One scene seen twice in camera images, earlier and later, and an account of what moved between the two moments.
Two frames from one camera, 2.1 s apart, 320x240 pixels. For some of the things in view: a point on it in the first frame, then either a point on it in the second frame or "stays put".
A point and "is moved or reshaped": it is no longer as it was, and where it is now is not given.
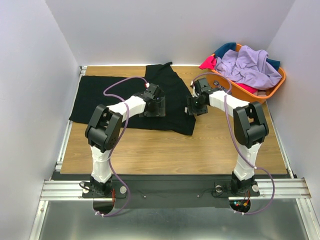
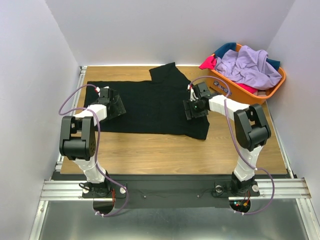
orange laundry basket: (220, 82) stays put
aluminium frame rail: (282, 189) stays put
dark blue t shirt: (229, 46) stays put
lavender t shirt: (248, 67) stays put
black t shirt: (87, 92) is moved or reshaped
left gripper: (159, 112) -> (119, 110)
